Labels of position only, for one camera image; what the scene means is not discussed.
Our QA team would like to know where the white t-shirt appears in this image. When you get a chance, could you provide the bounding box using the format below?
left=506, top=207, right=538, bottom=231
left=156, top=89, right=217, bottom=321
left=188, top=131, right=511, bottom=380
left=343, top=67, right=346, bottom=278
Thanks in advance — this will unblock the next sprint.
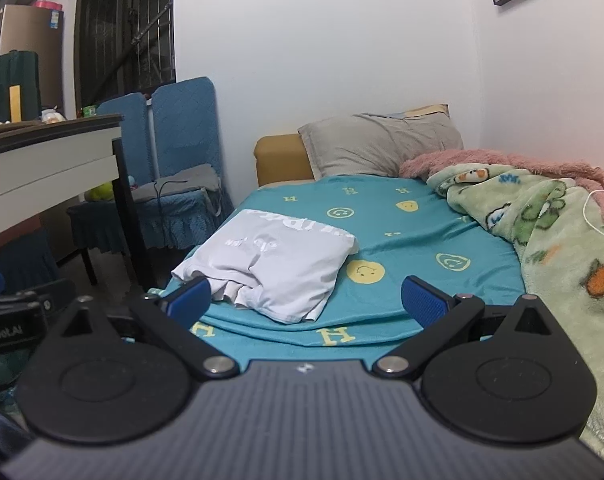
left=171, top=208, right=360, bottom=325

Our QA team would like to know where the green plush toy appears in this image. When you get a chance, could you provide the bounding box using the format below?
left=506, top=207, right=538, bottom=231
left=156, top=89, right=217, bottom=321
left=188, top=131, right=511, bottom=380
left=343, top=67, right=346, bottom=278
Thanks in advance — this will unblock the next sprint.
left=85, top=182, right=115, bottom=203

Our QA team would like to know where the teal printed bed sheet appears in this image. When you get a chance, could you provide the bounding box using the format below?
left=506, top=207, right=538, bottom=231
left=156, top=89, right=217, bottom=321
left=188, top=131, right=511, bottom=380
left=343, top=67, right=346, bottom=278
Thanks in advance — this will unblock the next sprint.
left=149, top=175, right=528, bottom=363

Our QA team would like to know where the grey pillow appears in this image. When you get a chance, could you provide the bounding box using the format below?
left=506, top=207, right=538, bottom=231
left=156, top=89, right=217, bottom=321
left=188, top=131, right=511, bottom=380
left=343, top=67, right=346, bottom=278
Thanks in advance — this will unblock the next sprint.
left=298, top=112, right=465, bottom=180

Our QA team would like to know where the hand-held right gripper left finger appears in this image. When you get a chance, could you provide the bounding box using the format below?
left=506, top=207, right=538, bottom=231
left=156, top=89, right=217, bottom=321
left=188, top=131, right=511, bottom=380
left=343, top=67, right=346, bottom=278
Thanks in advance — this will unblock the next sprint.
left=46, top=276, right=241, bottom=382

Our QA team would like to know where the yellow pillow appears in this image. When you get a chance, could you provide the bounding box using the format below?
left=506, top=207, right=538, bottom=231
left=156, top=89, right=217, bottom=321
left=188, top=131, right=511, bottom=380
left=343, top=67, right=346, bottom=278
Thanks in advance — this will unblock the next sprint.
left=404, top=104, right=450, bottom=120

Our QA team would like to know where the tan pillow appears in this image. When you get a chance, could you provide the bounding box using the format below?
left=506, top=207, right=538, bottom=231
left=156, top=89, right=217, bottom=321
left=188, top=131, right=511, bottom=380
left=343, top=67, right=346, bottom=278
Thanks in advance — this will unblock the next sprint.
left=254, top=133, right=315, bottom=188

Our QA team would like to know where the pink fluffy blanket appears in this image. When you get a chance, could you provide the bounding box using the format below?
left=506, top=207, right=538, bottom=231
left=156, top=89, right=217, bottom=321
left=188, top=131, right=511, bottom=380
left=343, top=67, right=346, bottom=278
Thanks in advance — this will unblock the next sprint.
left=399, top=147, right=604, bottom=226

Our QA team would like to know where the green printed fleece blanket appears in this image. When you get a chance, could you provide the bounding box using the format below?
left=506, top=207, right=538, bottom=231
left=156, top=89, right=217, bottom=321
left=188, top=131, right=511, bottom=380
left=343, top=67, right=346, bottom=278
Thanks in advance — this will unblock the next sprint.
left=427, top=162, right=604, bottom=461

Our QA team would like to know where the dark window grille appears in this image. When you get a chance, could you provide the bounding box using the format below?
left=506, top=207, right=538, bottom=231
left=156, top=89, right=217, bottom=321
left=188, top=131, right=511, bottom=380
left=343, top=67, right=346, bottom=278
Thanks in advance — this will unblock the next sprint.
left=74, top=0, right=177, bottom=106

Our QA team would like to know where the dark green suitcase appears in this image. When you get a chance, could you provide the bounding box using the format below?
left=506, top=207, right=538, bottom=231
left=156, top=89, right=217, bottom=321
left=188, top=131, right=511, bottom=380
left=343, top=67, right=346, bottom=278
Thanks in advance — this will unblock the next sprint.
left=0, top=50, right=41, bottom=123

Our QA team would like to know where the thin black cable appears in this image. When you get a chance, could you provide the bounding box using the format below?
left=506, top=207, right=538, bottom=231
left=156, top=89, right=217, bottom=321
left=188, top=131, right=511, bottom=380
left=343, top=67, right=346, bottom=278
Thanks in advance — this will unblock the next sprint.
left=154, top=172, right=183, bottom=202

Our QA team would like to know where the blue covered chair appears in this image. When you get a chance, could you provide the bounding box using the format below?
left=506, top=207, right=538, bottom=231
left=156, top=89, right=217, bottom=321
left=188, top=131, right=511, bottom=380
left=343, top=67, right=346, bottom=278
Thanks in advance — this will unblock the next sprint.
left=0, top=230, right=60, bottom=291
left=126, top=76, right=237, bottom=252
left=66, top=92, right=155, bottom=286

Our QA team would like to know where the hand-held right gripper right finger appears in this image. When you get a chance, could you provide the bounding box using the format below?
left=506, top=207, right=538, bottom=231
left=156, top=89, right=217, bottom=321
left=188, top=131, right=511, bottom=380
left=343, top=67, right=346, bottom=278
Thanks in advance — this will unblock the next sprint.
left=372, top=275, right=578, bottom=381

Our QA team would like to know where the grey seat cushion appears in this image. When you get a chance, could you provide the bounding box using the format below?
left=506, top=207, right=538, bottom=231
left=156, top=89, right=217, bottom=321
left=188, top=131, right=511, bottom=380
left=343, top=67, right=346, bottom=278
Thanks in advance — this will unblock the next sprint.
left=132, top=164, right=221, bottom=201

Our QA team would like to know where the gold refrigerator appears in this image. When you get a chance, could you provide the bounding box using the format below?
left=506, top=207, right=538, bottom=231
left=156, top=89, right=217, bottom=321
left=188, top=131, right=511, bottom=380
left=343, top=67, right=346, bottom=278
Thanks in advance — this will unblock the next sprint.
left=0, top=4, right=65, bottom=111

